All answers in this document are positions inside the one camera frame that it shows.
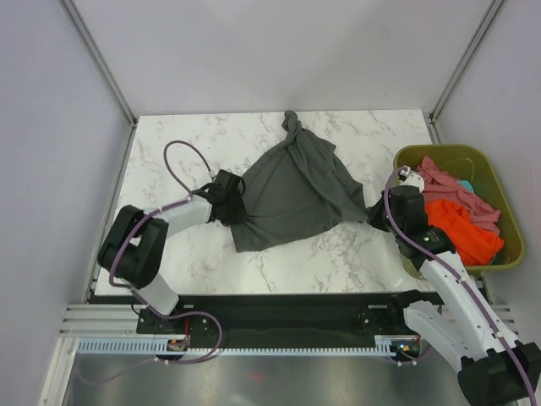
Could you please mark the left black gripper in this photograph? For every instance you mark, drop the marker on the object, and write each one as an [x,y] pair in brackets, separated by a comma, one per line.
[238,216]

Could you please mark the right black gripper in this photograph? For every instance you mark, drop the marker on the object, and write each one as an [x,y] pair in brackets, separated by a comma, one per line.
[374,217]

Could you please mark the dark grey t shirt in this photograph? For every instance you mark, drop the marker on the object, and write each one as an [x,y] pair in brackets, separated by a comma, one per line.
[296,190]

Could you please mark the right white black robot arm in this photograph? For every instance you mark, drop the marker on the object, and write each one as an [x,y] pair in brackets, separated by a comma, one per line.
[492,365]

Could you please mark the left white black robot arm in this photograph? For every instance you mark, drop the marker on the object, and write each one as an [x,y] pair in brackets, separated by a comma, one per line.
[133,249]

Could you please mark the pink t shirt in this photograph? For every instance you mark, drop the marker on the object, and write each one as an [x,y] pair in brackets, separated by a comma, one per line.
[440,185]

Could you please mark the teal cloth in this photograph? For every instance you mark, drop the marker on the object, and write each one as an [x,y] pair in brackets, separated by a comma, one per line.
[466,185]

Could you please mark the orange t shirt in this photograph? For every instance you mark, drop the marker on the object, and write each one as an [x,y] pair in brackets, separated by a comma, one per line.
[475,245]

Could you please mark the olive green plastic bin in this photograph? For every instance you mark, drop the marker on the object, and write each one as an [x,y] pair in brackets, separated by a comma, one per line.
[466,162]

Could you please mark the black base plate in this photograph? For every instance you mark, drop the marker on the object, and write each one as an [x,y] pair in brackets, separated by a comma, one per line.
[285,320]

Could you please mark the white slotted cable duct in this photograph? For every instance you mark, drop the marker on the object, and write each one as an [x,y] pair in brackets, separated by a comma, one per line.
[380,346]

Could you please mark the aluminium front rail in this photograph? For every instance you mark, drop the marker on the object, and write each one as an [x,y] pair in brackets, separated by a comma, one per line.
[103,320]

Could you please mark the left aluminium frame post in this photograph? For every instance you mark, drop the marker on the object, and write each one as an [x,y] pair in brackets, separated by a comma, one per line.
[89,43]

